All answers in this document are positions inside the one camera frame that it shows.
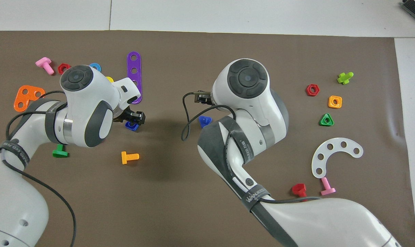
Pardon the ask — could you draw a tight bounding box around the pink plastic bolt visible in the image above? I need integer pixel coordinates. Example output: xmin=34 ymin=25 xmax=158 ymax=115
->
xmin=320 ymin=177 xmax=336 ymax=196
xmin=35 ymin=57 xmax=54 ymax=75

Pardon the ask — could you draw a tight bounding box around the lime green plastic bolt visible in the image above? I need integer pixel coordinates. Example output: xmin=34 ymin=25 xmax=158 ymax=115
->
xmin=337 ymin=71 xmax=354 ymax=85

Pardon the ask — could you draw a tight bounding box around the dark ribbed device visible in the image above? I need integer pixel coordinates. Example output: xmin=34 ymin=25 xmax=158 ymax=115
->
xmin=401 ymin=0 xmax=415 ymax=28

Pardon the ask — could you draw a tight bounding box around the green triangle nut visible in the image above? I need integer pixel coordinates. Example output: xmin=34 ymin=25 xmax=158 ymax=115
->
xmin=319 ymin=113 xmax=335 ymax=127

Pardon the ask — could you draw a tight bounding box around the red plastic bolt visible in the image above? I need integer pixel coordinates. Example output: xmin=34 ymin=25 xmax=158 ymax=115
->
xmin=291 ymin=183 xmax=309 ymax=202

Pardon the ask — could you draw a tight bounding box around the brown table mat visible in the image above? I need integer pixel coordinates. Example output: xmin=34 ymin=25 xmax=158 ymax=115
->
xmin=0 ymin=30 xmax=415 ymax=247

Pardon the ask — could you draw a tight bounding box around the purple four-hole plate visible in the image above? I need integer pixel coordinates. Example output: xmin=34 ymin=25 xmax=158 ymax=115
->
xmin=126 ymin=51 xmax=143 ymax=105

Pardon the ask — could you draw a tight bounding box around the dark green plastic bolt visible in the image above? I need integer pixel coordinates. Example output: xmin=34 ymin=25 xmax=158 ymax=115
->
xmin=52 ymin=143 xmax=69 ymax=158

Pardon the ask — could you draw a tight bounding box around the white curved hole plate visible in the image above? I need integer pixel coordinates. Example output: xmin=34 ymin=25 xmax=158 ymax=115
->
xmin=311 ymin=138 xmax=364 ymax=179

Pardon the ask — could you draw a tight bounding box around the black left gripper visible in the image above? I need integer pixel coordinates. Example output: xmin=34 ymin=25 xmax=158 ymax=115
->
xmin=113 ymin=107 xmax=146 ymax=127

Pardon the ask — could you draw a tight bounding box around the orange square nut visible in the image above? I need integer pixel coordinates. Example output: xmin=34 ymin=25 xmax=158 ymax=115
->
xmin=328 ymin=95 xmax=343 ymax=109

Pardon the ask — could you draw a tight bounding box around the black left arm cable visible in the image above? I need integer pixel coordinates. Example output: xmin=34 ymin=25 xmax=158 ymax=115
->
xmin=2 ymin=90 xmax=77 ymax=247

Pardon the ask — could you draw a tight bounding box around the orange heart plate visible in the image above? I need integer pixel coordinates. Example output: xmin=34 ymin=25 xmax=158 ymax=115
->
xmin=14 ymin=85 xmax=46 ymax=112

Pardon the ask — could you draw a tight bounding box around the orange plastic bolt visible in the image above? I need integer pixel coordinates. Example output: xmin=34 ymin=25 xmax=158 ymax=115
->
xmin=121 ymin=151 xmax=140 ymax=165

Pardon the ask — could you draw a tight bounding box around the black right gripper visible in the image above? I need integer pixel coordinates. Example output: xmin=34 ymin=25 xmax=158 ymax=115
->
xmin=194 ymin=91 xmax=213 ymax=105

